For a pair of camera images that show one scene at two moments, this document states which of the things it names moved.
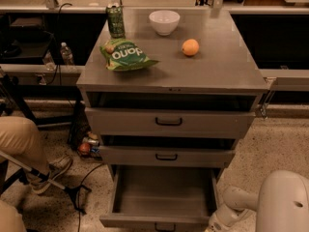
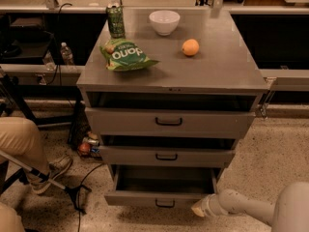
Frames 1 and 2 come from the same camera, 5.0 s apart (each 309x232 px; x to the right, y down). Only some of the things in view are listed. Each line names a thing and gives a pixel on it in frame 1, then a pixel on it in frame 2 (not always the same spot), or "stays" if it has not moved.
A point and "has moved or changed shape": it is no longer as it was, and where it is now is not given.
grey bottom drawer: (162, 198) has moved or changed shape
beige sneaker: (55, 169) stays
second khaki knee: (10, 219) stays
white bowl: (164, 21) stays
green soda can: (115, 14) stays
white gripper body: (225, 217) to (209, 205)
